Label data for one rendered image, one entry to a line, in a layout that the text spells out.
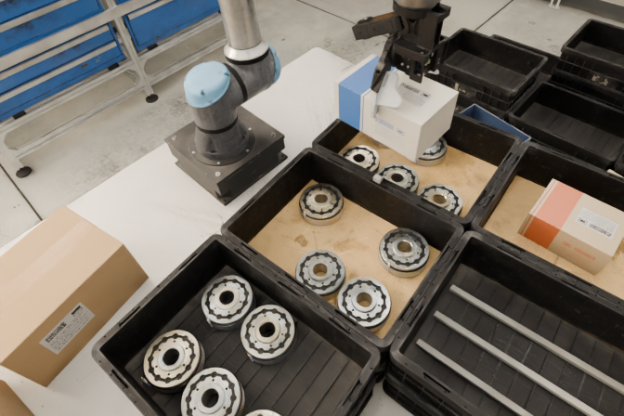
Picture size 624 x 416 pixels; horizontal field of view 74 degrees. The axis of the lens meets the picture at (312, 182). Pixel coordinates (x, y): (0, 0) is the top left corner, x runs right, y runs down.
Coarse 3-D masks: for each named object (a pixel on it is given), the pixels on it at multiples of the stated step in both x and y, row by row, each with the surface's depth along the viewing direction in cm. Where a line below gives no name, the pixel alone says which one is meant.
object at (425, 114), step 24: (360, 72) 82; (336, 96) 83; (360, 96) 77; (408, 96) 76; (432, 96) 76; (456, 96) 76; (360, 120) 82; (384, 120) 77; (408, 120) 72; (432, 120) 73; (384, 144) 81; (408, 144) 76; (432, 144) 80
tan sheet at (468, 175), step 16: (352, 144) 112; (368, 144) 112; (384, 160) 107; (400, 160) 107; (448, 160) 106; (464, 160) 106; (480, 160) 105; (432, 176) 103; (448, 176) 103; (464, 176) 102; (480, 176) 102; (464, 192) 99; (480, 192) 99; (464, 208) 96
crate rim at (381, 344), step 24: (288, 168) 94; (264, 192) 90; (240, 216) 87; (432, 216) 84; (240, 240) 82; (456, 240) 79; (264, 264) 79; (336, 312) 72; (408, 312) 71; (384, 336) 69
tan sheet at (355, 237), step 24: (288, 216) 98; (360, 216) 96; (264, 240) 94; (288, 240) 93; (312, 240) 93; (336, 240) 93; (360, 240) 92; (288, 264) 90; (360, 264) 89; (432, 264) 88; (408, 288) 84
